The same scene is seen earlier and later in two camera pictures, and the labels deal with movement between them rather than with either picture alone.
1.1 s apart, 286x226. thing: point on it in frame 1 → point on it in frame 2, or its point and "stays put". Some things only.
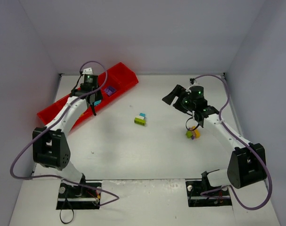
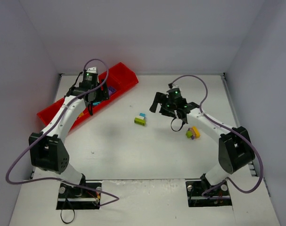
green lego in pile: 189,134 stays put
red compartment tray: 46,114 stays put
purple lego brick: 110,90 stays put
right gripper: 179,100 → 160,102
